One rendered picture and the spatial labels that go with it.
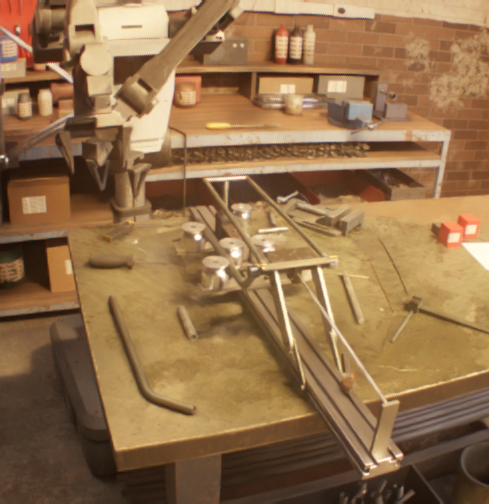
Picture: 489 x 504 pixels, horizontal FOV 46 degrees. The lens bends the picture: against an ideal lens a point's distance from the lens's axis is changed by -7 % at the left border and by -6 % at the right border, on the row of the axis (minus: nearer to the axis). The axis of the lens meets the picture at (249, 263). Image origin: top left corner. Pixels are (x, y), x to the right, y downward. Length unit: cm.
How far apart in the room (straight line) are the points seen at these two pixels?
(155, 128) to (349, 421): 108
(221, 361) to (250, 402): 11
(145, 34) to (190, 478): 119
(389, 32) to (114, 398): 311
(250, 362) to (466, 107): 337
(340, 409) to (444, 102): 333
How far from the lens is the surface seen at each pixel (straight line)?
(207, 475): 105
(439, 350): 114
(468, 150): 433
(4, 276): 282
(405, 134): 295
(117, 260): 130
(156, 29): 175
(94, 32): 121
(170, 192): 311
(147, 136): 172
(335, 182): 343
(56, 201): 258
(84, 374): 203
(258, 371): 102
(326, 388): 95
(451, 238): 156
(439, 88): 403
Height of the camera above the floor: 150
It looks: 27 degrees down
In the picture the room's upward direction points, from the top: 4 degrees clockwise
